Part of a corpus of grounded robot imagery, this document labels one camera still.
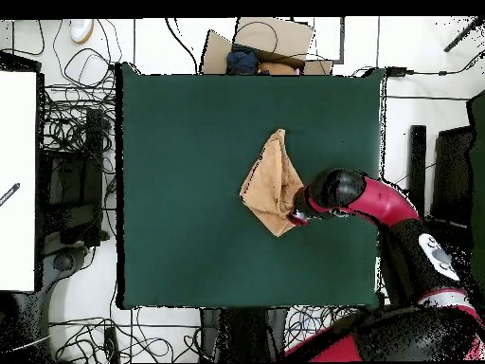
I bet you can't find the black equipment stand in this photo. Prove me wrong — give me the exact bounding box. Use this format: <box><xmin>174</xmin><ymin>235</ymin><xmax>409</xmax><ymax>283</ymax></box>
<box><xmin>39</xmin><ymin>107</ymin><xmax>111</xmax><ymax>247</ymax></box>

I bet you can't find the black cable tangle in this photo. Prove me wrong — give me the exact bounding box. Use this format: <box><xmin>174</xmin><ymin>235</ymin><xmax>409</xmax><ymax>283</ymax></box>
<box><xmin>39</xmin><ymin>84</ymin><xmax>117</xmax><ymax>153</ymax></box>

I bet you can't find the tan terry towel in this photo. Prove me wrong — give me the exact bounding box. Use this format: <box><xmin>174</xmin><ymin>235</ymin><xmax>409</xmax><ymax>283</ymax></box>
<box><xmin>239</xmin><ymin>128</ymin><xmax>305</xmax><ymax>238</ymax></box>

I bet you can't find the white shoe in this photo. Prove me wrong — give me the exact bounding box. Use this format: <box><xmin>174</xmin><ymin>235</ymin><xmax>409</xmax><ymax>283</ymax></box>
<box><xmin>68</xmin><ymin>18</ymin><xmax>95</xmax><ymax>44</ymax></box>

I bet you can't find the white board with black frame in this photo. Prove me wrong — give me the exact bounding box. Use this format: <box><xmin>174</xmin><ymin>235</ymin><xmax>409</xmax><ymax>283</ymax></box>
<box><xmin>0</xmin><ymin>50</ymin><xmax>45</xmax><ymax>293</ymax></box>

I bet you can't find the black monitor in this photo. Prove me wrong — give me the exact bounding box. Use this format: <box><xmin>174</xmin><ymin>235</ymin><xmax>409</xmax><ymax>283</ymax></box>
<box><xmin>431</xmin><ymin>126</ymin><xmax>475</xmax><ymax>228</ymax></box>

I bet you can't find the black power strip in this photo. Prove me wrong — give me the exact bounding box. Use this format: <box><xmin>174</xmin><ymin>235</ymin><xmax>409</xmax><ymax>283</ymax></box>
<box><xmin>102</xmin><ymin>326</ymin><xmax>121</xmax><ymax>363</ymax></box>

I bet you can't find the black tripod leg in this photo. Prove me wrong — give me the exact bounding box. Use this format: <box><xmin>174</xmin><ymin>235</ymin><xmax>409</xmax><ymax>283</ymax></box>
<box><xmin>443</xmin><ymin>16</ymin><xmax>485</xmax><ymax>53</ymax></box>

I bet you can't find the green chair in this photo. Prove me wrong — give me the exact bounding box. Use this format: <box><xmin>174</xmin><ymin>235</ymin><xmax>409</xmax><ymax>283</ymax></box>
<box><xmin>465</xmin><ymin>90</ymin><xmax>485</xmax><ymax>297</ymax></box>

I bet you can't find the black upright bar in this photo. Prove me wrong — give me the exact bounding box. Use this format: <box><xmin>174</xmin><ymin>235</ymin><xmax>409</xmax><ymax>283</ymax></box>
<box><xmin>406</xmin><ymin>124</ymin><xmax>428</xmax><ymax>217</ymax></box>

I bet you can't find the dark green table cloth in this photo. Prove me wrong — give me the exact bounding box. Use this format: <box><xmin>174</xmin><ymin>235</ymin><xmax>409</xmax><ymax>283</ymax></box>
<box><xmin>115</xmin><ymin>62</ymin><xmax>387</xmax><ymax>311</ymax></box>

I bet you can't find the brown cardboard box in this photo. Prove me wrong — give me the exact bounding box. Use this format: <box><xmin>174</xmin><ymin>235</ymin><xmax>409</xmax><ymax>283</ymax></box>
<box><xmin>200</xmin><ymin>16</ymin><xmax>334</xmax><ymax>76</ymax></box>

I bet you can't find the black cable over cardboard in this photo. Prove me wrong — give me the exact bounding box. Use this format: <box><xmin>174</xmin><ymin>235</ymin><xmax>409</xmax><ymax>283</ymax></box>
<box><xmin>232</xmin><ymin>20</ymin><xmax>279</xmax><ymax>52</ymax></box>

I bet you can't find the looped black cable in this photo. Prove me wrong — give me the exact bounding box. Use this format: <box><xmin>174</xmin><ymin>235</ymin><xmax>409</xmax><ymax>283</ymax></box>
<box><xmin>52</xmin><ymin>18</ymin><xmax>124</xmax><ymax>88</ymax></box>

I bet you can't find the black marker pen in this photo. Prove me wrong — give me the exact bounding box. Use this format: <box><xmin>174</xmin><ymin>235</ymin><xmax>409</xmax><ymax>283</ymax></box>
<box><xmin>0</xmin><ymin>182</ymin><xmax>21</xmax><ymax>208</ymax></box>

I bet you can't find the dark blue garment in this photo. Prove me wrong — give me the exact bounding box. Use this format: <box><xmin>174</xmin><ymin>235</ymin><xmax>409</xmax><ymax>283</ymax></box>
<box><xmin>225</xmin><ymin>44</ymin><xmax>260</xmax><ymax>76</ymax></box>

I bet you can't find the orange garment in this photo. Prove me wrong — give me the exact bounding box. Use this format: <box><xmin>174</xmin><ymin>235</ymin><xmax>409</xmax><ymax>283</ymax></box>
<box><xmin>258</xmin><ymin>61</ymin><xmax>298</xmax><ymax>76</ymax></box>

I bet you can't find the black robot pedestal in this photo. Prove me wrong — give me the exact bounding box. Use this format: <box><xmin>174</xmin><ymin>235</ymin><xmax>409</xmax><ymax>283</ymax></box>
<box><xmin>199</xmin><ymin>307</ymin><xmax>288</xmax><ymax>361</ymax></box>

